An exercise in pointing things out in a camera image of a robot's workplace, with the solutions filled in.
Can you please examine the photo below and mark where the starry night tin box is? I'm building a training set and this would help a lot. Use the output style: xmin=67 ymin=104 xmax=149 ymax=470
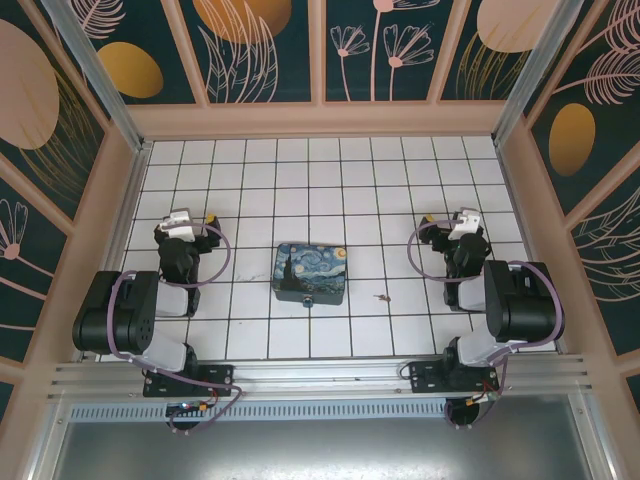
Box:
xmin=271 ymin=242 xmax=349 ymax=306

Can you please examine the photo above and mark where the small circuit board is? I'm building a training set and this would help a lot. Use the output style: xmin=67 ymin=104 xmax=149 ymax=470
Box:
xmin=166 ymin=401 xmax=211 ymax=416

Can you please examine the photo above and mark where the grey metal sheet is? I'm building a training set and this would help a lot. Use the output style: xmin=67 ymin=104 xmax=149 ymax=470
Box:
xmin=49 ymin=419 xmax=619 ymax=480

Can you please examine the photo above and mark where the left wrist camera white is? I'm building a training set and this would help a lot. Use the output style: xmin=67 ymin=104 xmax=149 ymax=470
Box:
xmin=166 ymin=209 xmax=195 ymax=240

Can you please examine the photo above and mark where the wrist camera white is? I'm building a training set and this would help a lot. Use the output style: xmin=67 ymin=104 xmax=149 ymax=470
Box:
xmin=447 ymin=208 xmax=482 ymax=242
xmin=166 ymin=209 xmax=195 ymax=240

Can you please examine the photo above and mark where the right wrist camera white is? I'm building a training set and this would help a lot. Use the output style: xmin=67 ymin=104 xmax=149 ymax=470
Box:
xmin=447 ymin=208 xmax=482 ymax=242

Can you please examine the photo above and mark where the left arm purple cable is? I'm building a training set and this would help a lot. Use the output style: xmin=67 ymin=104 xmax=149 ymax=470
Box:
xmin=107 ymin=222 xmax=245 ymax=435

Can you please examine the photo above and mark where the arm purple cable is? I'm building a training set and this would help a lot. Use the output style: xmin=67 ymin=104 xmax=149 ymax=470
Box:
xmin=407 ymin=219 xmax=566 ymax=431
xmin=107 ymin=222 xmax=245 ymax=435

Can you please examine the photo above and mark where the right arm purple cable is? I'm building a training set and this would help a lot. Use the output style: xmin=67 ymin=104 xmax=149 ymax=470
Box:
xmin=407 ymin=219 xmax=566 ymax=431

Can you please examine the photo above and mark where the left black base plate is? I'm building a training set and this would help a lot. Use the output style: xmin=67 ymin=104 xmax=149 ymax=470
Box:
xmin=143 ymin=363 xmax=236 ymax=399

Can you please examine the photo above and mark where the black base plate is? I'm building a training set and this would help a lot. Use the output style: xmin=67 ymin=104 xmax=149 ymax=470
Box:
xmin=143 ymin=363 xmax=236 ymax=399
xmin=408 ymin=360 xmax=501 ymax=396

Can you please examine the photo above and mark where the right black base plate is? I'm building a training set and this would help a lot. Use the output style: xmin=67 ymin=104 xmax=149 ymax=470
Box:
xmin=408 ymin=360 xmax=501 ymax=396

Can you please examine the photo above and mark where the aluminium frame post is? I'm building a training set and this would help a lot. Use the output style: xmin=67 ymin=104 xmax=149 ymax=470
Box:
xmin=38 ymin=0 xmax=152 ymax=154
xmin=492 ymin=0 xmax=587 ymax=146

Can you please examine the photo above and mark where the aluminium mounting rail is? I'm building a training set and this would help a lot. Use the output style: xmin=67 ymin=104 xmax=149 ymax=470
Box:
xmin=47 ymin=353 xmax=597 ymax=401

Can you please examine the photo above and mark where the grey slotted cable duct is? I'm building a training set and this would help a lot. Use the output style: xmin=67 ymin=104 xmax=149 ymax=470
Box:
xmin=67 ymin=402 xmax=576 ymax=422

